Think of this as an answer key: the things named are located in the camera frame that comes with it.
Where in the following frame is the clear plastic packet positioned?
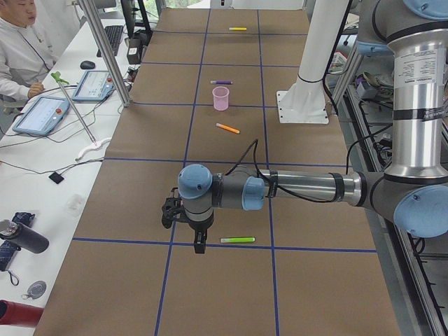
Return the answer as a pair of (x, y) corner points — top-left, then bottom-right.
(64, 194), (85, 217)

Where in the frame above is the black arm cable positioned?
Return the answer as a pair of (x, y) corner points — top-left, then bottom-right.
(223, 138), (351, 203)

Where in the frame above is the white camera mast with base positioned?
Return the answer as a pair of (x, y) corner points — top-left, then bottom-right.
(276, 0), (351, 125)

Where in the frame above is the purple marker pen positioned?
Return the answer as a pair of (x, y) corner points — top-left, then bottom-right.
(210, 80), (233, 85)

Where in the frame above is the far blue teach pendant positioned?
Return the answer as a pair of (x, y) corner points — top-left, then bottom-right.
(72, 70), (115, 102)

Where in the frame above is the black brown box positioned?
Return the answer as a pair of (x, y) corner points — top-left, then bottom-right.
(127, 32), (147, 65)

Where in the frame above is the green highlighter pen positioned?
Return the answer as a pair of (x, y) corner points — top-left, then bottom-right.
(220, 237), (256, 244)

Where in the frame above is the orange highlighter pen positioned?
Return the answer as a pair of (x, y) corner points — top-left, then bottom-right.
(216, 123), (240, 134)

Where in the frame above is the grabber stick green handle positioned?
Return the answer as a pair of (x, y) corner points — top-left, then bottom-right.
(50, 71), (111, 162)

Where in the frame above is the round silver tag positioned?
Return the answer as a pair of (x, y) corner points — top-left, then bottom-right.
(22, 280), (47, 300)

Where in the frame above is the black monitor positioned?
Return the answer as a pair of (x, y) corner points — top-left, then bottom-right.
(120, 0), (153, 39)

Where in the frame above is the seated person in white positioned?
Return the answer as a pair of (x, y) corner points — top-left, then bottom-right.
(1, 1), (57, 102)

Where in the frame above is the near blue teach pendant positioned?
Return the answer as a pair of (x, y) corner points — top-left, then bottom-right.
(13, 96), (69, 136)

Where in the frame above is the black keyboard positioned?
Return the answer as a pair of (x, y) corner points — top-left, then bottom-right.
(104, 25), (124, 56)

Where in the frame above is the dark blue folded umbrella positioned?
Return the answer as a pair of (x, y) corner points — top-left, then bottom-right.
(0, 212), (35, 272)

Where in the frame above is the aluminium frame post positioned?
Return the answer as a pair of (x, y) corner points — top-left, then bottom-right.
(78, 0), (131, 107)

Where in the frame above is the blue teach pendant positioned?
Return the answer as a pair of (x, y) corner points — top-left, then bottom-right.
(13, 96), (69, 136)
(72, 70), (115, 102)

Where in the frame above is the small black square device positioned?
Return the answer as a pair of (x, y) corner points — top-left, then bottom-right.
(48, 171), (64, 185)

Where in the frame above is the black water bottle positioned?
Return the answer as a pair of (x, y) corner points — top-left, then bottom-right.
(1, 220), (49, 254)

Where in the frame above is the pink mesh pen holder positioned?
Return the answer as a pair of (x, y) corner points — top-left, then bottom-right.
(212, 86), (230, 111)

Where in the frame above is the red bottle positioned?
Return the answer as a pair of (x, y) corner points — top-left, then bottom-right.
(1, 300), (43, 328)

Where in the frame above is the black computer mouse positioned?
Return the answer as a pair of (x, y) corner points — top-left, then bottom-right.
(80, 60), (96, 70)

